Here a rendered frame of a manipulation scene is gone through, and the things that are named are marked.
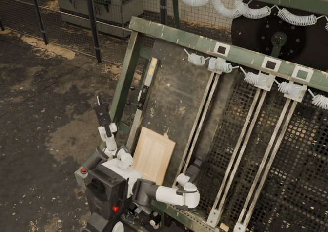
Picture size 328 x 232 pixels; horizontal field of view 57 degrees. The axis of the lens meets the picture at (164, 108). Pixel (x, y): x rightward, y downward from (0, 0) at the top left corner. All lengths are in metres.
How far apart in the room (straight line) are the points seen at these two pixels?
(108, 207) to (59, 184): 1.91
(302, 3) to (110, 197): 1.73
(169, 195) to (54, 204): 2.05
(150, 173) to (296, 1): 1.61
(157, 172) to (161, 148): 0.20
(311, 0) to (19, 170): 3.50
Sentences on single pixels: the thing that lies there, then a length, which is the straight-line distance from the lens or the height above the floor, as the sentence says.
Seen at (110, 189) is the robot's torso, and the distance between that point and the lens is 1.84.
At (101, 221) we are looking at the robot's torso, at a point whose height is 1.08.
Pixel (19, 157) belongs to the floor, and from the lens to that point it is 4.28.
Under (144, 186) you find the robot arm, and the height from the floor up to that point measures 1.36.
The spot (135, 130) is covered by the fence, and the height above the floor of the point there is 1.21.
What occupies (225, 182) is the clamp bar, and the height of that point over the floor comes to 1.20.
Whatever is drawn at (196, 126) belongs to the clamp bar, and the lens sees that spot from 2.14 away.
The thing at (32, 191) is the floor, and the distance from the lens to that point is 3.83.
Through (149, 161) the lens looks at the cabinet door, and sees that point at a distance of 2.43.
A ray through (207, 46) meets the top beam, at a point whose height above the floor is 1.92.
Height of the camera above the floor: 2.85
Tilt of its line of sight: 39 degrees down
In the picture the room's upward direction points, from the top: straight up
